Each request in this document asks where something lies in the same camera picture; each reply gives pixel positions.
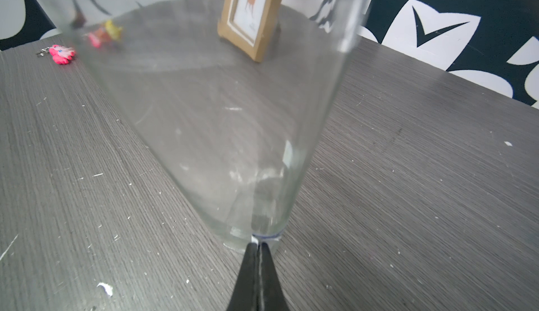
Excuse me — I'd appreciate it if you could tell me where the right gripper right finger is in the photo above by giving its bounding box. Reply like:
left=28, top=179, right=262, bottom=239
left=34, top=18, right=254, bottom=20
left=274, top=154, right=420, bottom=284
left=258, top=243, right=290, bottom=311

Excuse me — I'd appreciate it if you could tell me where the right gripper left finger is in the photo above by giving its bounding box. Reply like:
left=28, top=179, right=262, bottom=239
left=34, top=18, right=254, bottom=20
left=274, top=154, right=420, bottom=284
left=226, top=243, right=258, bottom=311

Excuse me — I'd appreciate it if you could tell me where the clear glass bottle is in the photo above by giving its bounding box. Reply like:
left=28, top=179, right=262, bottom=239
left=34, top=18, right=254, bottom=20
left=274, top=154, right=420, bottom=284
left=38, top=0, right=368, bottom=251

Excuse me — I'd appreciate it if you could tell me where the wooden picture frame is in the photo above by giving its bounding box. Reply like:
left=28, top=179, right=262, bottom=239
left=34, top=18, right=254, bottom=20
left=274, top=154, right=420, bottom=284
left=218, top=0, right=282, bottom=63

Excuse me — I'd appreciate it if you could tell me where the colourful toy keychain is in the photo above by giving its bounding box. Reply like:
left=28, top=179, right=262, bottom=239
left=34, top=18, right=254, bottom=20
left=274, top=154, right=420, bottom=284
left=36, top=20, right=124, bottom=65

